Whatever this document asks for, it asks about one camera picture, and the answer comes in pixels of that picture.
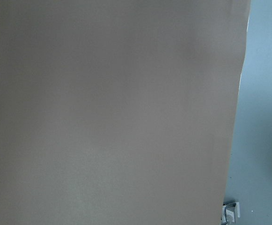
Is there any grey metal bracket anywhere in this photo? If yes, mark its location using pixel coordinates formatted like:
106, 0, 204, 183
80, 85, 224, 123
221, 202, 241, 225

